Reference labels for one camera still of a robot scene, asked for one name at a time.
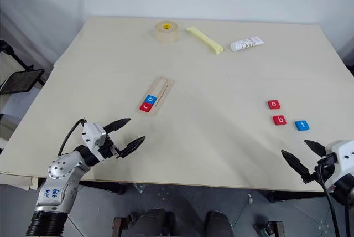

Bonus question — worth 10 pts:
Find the wooden letter tray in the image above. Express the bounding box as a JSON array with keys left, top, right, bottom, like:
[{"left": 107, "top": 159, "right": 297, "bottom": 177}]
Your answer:
[{"left": 136, "top": 76, "right": 175, "bottom": 116}]

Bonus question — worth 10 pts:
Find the brown block with metal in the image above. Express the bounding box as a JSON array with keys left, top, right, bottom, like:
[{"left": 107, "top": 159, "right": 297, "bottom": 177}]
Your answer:
[
  {"left": 264, "top": 220, "right": 285, "bottom": 237},
  {"left": 113, "top": 216, "right": 128, "bottom": 237}
]

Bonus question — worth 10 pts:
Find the narrow dark rounded shape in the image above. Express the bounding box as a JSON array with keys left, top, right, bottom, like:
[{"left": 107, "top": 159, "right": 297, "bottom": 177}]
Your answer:
[{"left": 206, "top": 210, "right": 233, "bottom": 237}]

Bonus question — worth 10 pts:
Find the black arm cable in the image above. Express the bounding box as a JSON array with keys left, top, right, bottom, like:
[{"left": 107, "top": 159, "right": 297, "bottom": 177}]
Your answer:
[
  {"left": 57, "top": 117, "right": 88, "bottom": 157},
  {"left": 316, "top": 162, "right": 341, "bottom": 237}
]

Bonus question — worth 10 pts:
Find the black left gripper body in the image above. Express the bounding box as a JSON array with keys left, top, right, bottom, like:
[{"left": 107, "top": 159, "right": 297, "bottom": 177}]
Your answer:
[{"left": 98, "top": 134, "right": 124, "bottom": 163}]

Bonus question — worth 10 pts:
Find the wide dark rounded shape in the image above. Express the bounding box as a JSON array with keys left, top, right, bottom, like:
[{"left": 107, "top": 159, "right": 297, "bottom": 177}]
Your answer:
[{"left": 129, "top": 208, "right": 176, "bottom": 237}]

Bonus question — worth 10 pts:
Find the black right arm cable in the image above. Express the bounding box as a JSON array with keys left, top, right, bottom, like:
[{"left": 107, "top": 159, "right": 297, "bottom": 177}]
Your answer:
[{"left": 316, "top": 162, "right": 341, "bottom": 237}]

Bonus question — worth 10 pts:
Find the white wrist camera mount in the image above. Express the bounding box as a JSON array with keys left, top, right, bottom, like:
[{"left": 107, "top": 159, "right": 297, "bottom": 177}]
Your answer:
[
  {"left": 82, "top": 122, "right": 107, "bottom": 148},
  {"left": 325, "top": 139, "right": 354, "bottom": 185}
]

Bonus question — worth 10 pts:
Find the white Dove tube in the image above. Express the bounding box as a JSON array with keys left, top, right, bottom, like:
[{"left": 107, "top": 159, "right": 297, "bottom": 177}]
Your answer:
[{"left": 230, "top": 35, "right": 266, "bottom": 53}]

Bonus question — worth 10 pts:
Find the red letter tile r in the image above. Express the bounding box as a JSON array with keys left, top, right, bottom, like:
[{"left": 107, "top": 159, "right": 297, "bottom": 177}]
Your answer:
[{"left": 139, "top": 101, "right": 154, "bottom": 113}]

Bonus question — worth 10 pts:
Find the blue letter tile t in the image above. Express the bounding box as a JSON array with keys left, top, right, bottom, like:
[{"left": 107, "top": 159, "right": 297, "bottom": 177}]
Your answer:
[{"left": 294, "top": 120, "right": 311, "bottom": 131}]

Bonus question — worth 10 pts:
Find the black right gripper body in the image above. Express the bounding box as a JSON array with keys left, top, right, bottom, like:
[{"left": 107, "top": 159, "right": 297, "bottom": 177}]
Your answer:
[{"left": 301, "top": 155, "right": 337, "bottom": 185}]

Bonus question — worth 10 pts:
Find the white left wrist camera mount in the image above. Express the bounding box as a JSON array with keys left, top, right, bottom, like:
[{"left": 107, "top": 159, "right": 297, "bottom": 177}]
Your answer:
[{"left": 82, "top": 122, "right": 107, "bottom": 148}]

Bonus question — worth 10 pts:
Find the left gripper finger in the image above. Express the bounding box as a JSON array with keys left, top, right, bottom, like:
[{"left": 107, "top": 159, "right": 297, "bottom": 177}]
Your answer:
[
  {"left": 103, "top": 117, "right": 132, "bottom": 134},
  {"left": 116, "top": 135, "right": 147, "bottom": 159}
]

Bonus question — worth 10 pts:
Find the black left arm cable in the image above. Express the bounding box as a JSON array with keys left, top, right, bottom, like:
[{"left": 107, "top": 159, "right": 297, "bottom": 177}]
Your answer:
[{"left": 57, "top": 117, "right": 88, "bottom": 157}]

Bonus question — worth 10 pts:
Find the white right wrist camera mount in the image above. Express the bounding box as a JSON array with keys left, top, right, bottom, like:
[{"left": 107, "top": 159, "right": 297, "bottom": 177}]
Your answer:
[{"left": 325, "top": 139, "right": 354, "bottom": 185}]

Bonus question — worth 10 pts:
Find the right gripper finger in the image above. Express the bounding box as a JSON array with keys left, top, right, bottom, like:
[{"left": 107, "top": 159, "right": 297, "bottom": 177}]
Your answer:
[
  {"left": 280, "top": 149, "right": 313, "bottom": 179},
  {"left": 304, "top": 139, "right": 327, "bottom": 158}
]

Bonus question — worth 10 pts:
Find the red letter tile b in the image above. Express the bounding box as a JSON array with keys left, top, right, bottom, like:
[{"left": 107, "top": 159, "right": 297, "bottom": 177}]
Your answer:
[{"left": 272, "top": 115, "right": 288, "bottom": 126}]

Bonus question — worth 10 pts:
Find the black tablet screen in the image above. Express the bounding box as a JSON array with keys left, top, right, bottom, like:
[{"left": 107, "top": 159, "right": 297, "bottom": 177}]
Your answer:
[{"left": 0, "top": 69, "right": 45, "bottom": 95}]

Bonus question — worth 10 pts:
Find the beige tape roll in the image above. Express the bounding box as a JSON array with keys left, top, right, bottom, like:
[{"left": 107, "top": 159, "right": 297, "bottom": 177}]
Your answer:
[{"left": 154, "top": 20, "right": 179, "bottom": 44}]

